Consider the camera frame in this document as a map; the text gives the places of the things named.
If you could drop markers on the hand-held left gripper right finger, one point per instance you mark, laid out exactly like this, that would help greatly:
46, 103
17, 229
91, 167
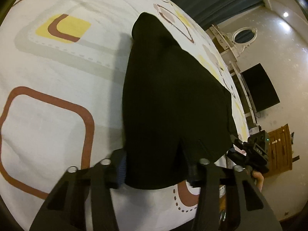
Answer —
193, 173

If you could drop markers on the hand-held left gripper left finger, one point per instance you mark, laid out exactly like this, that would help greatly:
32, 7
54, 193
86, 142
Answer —
121, 170

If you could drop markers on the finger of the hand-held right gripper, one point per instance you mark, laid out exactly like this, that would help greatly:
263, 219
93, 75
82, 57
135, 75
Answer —
238, 149

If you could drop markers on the black pants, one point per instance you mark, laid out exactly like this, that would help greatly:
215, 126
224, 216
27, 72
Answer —
168, 101

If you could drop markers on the person's right hand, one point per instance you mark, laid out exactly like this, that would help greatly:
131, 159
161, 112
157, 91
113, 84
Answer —
258, 179

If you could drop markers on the brown wooden door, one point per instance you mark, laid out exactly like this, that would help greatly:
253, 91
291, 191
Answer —
280, 146

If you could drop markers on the white television cabinet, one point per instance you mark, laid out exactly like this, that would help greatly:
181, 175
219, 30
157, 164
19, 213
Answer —
243, 93

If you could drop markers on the black flat television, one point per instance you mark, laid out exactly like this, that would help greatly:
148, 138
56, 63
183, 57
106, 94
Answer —
261, 89

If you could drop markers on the white patterned bed sheet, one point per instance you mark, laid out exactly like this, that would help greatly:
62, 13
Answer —
48, 125

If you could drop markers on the white dressing table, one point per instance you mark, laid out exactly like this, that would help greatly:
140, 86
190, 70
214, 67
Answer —
223, 43

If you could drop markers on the white oval vanity mirror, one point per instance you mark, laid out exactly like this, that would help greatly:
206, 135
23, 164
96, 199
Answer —
244, 35

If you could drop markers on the round ceiling light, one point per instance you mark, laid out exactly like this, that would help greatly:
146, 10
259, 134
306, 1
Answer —
285, 14

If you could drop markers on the dark teal curtain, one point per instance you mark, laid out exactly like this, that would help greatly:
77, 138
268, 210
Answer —
204, 0

